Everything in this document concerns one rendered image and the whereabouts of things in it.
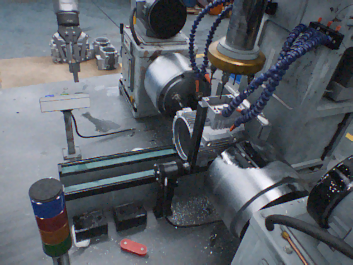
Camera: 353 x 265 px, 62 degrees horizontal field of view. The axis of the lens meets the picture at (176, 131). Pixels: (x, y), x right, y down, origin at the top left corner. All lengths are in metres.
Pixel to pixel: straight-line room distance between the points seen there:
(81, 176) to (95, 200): 0.11
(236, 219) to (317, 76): 0.48
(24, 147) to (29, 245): 0.46
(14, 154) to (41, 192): 0.75
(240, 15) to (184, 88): 0.43
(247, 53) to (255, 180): 0.36
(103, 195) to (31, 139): 0.51
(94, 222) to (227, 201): 0.43
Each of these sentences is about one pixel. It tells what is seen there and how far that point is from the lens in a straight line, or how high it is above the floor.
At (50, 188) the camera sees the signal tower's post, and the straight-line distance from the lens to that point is 0.62.
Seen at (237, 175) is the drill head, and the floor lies 1.13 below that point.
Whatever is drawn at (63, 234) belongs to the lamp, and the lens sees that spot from 0.70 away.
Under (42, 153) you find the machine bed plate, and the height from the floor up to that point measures 0.80.
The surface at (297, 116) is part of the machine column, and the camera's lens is 1.04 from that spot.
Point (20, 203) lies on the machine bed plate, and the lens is 1.17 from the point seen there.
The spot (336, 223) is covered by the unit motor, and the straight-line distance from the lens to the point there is 0.62.
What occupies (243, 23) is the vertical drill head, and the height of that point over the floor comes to 1.43.
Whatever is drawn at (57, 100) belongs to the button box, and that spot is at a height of 1.07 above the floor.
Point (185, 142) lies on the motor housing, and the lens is 1.14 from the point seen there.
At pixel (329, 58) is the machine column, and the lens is 0.96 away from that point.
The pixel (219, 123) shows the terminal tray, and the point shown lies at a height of 1.10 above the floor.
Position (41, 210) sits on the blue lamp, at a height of 1.19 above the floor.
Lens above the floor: 1.67
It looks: 37 degrees down
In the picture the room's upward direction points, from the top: 9 degrees clockwise
